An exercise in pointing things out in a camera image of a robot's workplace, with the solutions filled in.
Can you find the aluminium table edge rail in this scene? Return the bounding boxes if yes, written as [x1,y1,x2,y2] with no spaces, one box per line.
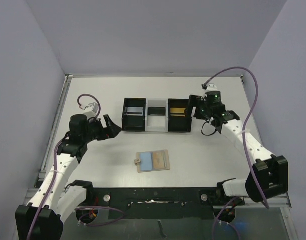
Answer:
[37,74,73,182]

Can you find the white middle tray compartment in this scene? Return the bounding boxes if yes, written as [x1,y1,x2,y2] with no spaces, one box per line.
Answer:
[145,98,169,133]

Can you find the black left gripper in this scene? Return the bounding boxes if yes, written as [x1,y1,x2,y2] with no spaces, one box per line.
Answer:
[82,114,122,143]

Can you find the black right tray compartment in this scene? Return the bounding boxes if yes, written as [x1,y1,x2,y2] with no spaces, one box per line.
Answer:
[168,98,192,133]

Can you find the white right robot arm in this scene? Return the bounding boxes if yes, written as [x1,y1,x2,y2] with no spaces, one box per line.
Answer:
[185,90,289,206]

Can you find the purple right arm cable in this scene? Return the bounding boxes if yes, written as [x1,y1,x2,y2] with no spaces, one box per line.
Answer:
[202,66,270,240]

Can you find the black left tray compartment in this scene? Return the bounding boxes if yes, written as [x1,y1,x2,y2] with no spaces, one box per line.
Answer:
[122,98,147,132]

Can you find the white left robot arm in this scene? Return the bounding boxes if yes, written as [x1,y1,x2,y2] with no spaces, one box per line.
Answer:
[15,114,123,240]

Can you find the gold card in wallet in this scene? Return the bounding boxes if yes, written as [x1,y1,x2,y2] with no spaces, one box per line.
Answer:
[152,151,166,170]

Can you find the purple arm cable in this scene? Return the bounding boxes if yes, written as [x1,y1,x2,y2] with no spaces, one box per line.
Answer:
[202,66,270,240]
[25,93,126,240]

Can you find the silver card in tray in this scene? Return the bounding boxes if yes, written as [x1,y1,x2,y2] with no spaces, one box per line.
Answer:
[125,107,145,117]

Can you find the black tray compartment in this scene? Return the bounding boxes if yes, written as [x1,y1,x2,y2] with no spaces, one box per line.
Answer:
[168,98,192,133]
[122,98,147,132]

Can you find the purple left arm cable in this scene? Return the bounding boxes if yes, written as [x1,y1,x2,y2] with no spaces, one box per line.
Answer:
[25,93,126,240]

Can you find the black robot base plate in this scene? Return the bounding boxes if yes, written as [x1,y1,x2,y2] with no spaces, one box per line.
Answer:
[80,187,231,220]

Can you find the black card in tray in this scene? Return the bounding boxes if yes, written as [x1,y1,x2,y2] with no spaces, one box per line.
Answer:
[147,106,166,116]

